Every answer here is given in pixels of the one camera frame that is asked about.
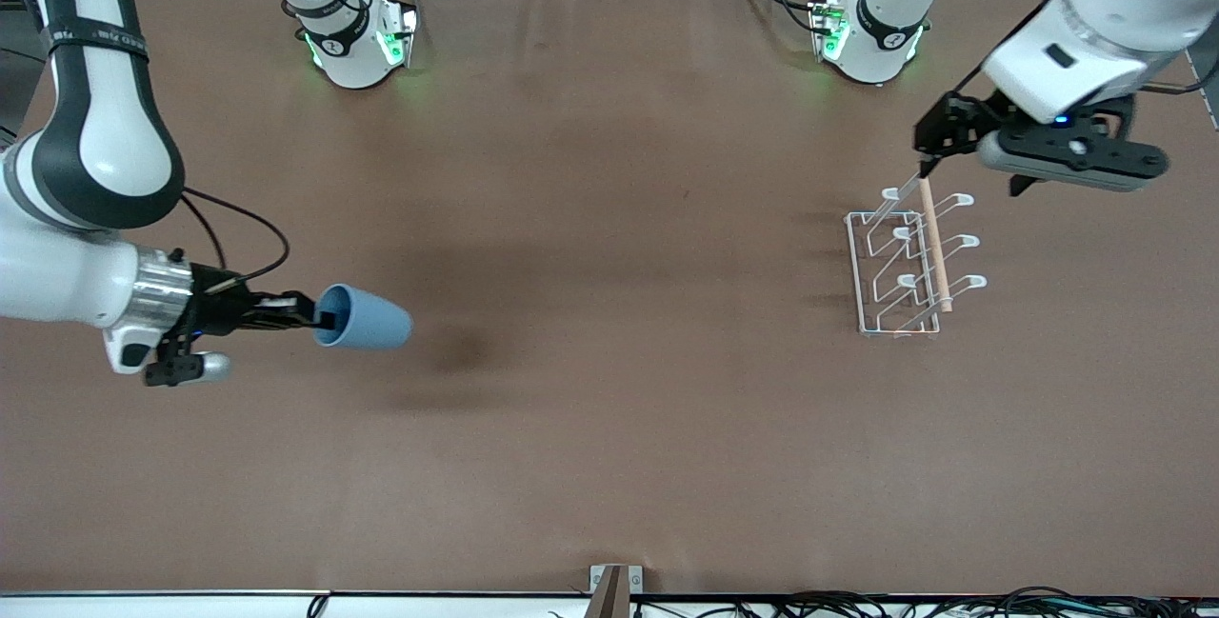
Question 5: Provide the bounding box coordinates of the white wire cup holder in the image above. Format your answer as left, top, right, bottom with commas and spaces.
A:
844, 162, 989, 339

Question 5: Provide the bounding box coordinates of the blue plastic cup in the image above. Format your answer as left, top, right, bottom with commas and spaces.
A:
312, 284, 414, 351

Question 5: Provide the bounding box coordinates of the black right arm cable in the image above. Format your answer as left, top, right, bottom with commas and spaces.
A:
179, 188, 290, 282

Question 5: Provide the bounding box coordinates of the brown table mat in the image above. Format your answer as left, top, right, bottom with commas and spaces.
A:
0, 0, 1219, 597

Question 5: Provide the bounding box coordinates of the metal camera bracket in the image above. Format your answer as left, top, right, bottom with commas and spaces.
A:
589, 564, 645, 618

